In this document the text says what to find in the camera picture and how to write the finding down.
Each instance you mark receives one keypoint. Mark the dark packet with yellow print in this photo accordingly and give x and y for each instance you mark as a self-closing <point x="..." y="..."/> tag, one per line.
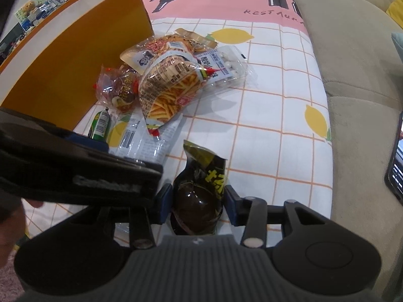
<point x="195" y="201"/>

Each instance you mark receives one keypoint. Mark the light blue cushion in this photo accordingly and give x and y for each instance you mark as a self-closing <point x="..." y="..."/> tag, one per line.
<point x="399" y="42"/>

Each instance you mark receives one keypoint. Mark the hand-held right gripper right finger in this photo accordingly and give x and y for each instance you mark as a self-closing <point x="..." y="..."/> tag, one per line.
<point x="233" y="207"/>

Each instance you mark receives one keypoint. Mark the lemon print checked tablecloth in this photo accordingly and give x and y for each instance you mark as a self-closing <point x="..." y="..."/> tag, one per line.
<point x="267" y="116"/>

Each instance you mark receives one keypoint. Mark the orange cardboard box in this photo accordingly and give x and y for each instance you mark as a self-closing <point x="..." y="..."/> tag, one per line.
<point x="78" y="53"/>

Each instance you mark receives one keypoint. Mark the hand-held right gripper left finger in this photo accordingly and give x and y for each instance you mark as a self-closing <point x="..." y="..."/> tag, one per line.
<point x="165" y="204"/>

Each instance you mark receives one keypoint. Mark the person's left hand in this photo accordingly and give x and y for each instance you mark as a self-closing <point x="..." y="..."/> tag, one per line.
<point x="12" y="226"/>

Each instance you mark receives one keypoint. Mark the golden round snack bag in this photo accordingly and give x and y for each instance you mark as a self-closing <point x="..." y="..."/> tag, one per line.
<point x="170" y="94"/>

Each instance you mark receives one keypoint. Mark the cluttered shelf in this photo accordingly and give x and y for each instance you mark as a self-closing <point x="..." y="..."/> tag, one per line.
<point x="47" y="6"/>

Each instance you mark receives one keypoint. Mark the black smartphone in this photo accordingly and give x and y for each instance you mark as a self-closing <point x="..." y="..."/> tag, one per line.
<point x="397" y="170"/>

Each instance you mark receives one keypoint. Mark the golden orange snack packet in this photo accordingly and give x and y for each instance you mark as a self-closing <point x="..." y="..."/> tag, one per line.
<point x="195" y="37"/>

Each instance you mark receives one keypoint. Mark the red clear brown snack packet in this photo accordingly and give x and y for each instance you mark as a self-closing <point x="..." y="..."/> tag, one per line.
<point x="121" y="91"/>

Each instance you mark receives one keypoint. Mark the clear crisscross sticks snack packet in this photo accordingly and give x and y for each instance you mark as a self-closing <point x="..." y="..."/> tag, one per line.
<point x="148" y="53"/>

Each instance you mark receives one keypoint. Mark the beige sofa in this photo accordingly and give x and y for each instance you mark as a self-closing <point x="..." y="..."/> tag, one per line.
<point x="355" y="85"/>

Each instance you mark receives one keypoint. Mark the yellow cushion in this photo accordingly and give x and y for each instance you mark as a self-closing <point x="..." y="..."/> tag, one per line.
<point x="397" y="9"/>

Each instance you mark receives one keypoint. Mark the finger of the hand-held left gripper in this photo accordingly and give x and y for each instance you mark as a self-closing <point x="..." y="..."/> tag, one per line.
<point x="138" y="166"/>
<point x="88" y="141"/>

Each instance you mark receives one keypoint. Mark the yellow plush toy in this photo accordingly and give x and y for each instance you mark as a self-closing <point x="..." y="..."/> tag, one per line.
<point x="27" y="8"/>

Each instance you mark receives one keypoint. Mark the clear tray of white balls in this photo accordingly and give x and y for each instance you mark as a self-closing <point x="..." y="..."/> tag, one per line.
<point x="229" y="66"/>

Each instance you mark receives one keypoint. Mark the white clear snack packet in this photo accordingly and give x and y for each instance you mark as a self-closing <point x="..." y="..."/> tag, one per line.
<point x="135" y="141"/>

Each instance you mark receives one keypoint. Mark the green snack packet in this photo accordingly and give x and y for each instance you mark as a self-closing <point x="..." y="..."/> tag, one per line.
<point x="100" y="125"/>

